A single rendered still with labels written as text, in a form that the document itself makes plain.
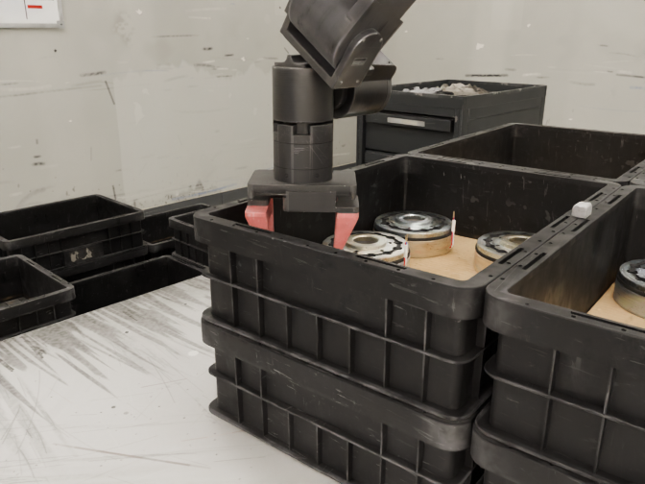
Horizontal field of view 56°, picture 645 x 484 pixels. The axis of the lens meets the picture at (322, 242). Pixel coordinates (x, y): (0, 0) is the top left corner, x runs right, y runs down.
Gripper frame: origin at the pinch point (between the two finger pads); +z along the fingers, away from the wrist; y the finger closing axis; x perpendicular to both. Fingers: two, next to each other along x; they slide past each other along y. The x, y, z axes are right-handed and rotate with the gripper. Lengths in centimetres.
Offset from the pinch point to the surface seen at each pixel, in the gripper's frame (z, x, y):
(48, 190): 58, -249, 145
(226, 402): 14.5, 3.2, 7.9
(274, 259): -4.0, 9.2, 2.0
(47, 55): -9, -256, 139
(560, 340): -4.5, 23.8, -17.2
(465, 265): 3.9, -10.6, -18.9
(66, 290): 28, -56, 51
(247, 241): -4.9, 7.2, 4.6
